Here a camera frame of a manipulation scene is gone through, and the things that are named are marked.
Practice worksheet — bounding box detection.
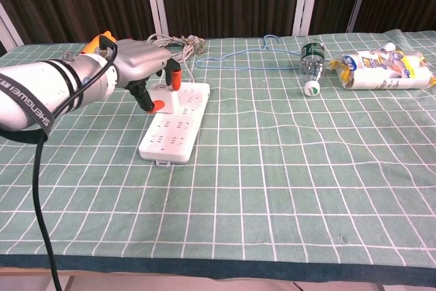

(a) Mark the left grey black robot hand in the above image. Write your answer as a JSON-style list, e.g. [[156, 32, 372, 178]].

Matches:
[[114, 38, 183, 115]]

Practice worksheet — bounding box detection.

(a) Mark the white plastic block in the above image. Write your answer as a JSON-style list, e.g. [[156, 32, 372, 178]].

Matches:
[[149, 82, 180, 115]]

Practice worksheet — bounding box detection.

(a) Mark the yellow rubber chicken toy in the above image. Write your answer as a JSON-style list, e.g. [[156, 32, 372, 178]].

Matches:
[[80, 30, 119, 57]]

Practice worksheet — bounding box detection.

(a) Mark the white power strip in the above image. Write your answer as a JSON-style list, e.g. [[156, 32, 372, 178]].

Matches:
[[138, 81, 211, 168]]

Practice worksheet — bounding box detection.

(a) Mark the clear bottle with green label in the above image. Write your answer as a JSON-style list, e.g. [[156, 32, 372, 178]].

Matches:
[[299, 39, 326, 97]]

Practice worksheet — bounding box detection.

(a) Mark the green checked tablecloth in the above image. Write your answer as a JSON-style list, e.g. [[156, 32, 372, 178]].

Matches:
[[0, 29, 436, 288]]

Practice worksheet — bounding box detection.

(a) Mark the white yellow tissue pack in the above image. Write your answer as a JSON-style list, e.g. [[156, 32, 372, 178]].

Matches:
[[328, 48, 436, 91]]

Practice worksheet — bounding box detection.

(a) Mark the grey power strip cable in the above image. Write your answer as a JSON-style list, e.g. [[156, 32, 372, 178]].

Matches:
[[146, 33, 206, 85]]

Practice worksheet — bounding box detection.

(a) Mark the blue wire clothes hanger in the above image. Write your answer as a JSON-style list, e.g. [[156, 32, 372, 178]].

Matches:
[[196, 34, 307, 72]]

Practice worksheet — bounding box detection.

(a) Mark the black printed arm strap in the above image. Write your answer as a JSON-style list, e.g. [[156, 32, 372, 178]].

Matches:
[[0, 72, 56, 144]]

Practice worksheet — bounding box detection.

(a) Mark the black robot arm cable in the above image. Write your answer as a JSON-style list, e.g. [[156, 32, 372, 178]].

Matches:
[[32, 36, 119, 291]]

